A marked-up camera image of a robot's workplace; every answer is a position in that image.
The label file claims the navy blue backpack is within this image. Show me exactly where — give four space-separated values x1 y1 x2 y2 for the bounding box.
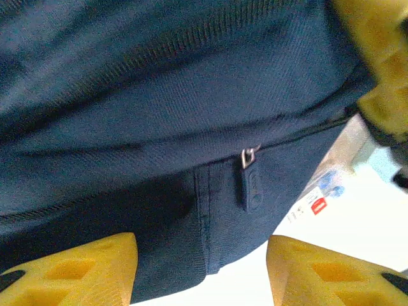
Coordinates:
0 0 377 305

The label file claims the clear package with red label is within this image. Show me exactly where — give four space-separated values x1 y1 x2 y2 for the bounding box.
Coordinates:
286 113 375 226

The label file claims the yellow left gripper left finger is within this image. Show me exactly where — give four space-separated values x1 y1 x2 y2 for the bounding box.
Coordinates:
0 231 139 306

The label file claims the teal cloth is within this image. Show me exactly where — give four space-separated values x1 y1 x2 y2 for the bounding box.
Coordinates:
350 145 408 192

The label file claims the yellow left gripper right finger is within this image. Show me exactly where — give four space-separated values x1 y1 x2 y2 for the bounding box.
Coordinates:
266 235 408 306

